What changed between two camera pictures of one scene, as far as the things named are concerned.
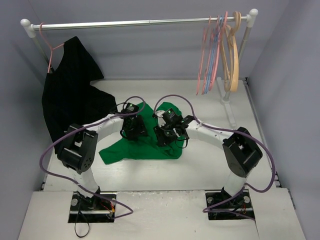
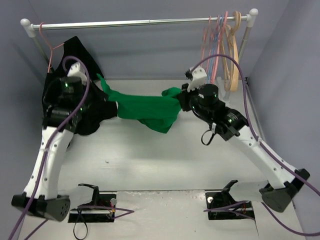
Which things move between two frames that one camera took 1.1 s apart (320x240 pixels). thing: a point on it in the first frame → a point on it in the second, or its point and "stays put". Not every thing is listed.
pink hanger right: (217, 52) stays put
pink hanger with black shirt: (52, 49) stays put
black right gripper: (164, 135) → (183, 97)
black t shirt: (69, 97) stays put
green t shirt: (147, 147) → (157, 111)
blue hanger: (213, 54) stays put
